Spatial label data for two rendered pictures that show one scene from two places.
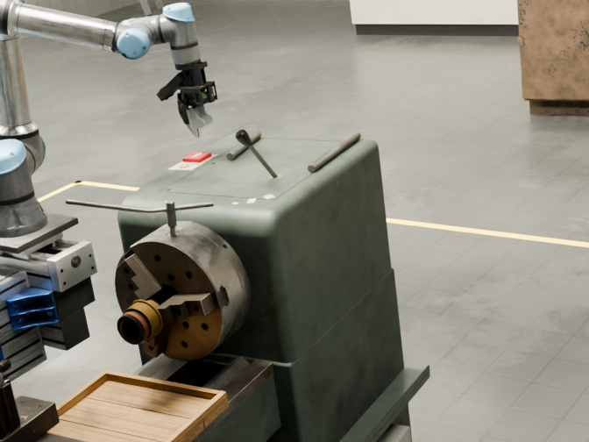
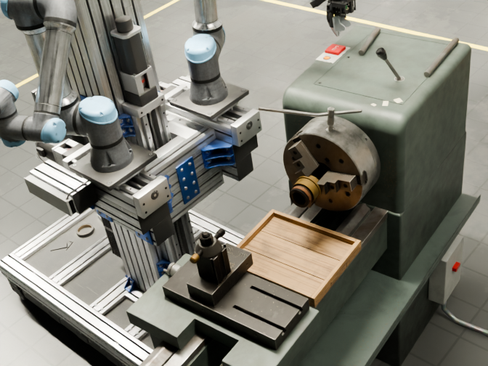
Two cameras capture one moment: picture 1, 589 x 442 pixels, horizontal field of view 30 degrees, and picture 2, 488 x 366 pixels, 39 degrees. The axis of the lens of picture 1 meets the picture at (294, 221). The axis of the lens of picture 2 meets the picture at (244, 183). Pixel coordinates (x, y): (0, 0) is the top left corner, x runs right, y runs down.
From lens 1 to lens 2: 68 cm
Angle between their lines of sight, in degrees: 18
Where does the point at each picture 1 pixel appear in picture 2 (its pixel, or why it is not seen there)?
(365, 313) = (446, 166)
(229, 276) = (368, 162)
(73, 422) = (255, 252)
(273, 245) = (401, 141)
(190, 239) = (343, 135)
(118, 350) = not seen: hidden behind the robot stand
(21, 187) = (213, 71)
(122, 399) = (286, 235)
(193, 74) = not seen: outside the picture
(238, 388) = (366, 233)
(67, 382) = not seen: hidden behind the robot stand
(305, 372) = (408, 216)
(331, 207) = (438, 102)
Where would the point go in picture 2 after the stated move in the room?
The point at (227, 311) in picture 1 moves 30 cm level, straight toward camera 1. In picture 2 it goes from (365, 186) to (382, 248)
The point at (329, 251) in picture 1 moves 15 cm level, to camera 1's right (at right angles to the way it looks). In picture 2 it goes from (432, 133) to (476, 130)
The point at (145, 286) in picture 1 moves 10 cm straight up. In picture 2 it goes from (308, 165) to (306, 140)
